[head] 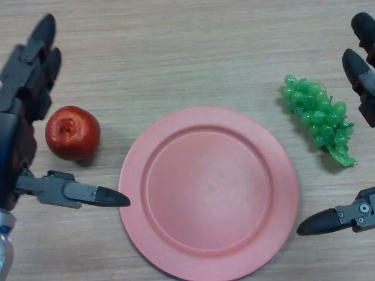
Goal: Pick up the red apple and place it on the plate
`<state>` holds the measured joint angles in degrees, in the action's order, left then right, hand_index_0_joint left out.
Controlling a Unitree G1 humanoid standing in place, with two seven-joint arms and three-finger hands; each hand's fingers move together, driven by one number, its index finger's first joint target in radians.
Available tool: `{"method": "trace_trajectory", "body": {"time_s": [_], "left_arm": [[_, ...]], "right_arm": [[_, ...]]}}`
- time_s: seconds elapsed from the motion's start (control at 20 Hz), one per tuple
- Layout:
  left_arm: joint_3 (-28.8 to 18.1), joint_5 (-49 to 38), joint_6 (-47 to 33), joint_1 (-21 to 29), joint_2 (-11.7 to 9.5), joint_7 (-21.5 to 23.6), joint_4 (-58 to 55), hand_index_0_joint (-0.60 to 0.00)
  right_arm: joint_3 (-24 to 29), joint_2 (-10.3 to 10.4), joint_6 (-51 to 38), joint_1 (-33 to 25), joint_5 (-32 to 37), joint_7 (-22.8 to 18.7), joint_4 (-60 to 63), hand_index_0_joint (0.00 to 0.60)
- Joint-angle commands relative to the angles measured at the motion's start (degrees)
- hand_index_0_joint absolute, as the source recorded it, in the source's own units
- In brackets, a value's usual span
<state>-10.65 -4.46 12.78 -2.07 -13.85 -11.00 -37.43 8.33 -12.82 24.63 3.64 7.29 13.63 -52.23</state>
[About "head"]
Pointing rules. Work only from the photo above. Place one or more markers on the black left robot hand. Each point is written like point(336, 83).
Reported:
point(17, 96)

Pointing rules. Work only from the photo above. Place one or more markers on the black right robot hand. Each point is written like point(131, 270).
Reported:
point(356, 65)

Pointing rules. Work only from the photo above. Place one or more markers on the red apple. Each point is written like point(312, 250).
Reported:
point(73, 134)

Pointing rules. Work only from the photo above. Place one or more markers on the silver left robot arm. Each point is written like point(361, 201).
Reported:
point(5, 243)

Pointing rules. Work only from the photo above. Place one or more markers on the pink round plate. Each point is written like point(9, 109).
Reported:
point(208, 190)

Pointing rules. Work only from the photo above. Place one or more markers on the green grape bunch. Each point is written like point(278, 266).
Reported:
point(316, 115)

